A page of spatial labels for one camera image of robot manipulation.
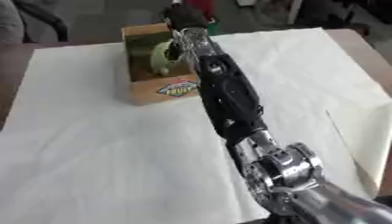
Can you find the red and green object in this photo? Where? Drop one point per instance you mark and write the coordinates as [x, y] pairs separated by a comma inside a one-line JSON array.
[[208, 11]]

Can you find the tan cardboard box green inside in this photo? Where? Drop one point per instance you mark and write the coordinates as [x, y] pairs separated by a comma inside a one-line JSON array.
[[153, 87]]

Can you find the silver and black right robot arm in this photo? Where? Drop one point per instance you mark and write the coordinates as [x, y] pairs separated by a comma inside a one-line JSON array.
[[229, 96]]

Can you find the pale green round object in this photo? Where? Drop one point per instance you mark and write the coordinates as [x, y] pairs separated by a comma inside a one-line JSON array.
[[161, 55]]

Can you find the black chair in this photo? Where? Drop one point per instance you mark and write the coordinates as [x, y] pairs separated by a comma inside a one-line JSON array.
[[46, 17]]

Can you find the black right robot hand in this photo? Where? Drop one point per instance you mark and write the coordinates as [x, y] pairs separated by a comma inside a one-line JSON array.
[[182, 15]]

